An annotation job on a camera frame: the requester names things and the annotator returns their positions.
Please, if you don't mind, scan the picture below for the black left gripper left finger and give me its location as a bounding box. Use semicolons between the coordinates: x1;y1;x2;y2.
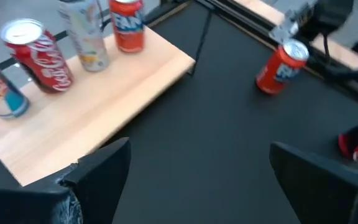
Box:
0;136;132;224

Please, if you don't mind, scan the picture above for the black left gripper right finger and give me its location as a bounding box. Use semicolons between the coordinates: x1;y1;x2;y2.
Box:
268;141;358;224

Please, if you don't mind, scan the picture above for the orange Fanta strawberry can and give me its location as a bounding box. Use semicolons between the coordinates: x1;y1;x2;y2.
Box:
255;38;310;96
108;0;145;54

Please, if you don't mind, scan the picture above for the tall blue silver Red Bull can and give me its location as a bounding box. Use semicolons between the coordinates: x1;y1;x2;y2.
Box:
0;51;30;119

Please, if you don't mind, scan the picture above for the red Coca-Cola can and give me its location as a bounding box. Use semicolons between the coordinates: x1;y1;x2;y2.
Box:
0;17;74;94

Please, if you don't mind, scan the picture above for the white Celsius can black top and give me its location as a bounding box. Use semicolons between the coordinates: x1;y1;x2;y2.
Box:
57;0;111;73

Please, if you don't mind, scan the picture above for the wooden tray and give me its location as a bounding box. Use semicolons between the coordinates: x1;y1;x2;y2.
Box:
0;0;213;187

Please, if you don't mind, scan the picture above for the wooden table side board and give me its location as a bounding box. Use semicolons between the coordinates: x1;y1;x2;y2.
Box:
234;0;358;71

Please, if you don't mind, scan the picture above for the black table frame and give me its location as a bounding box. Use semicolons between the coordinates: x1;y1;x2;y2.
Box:
194;0;358;110

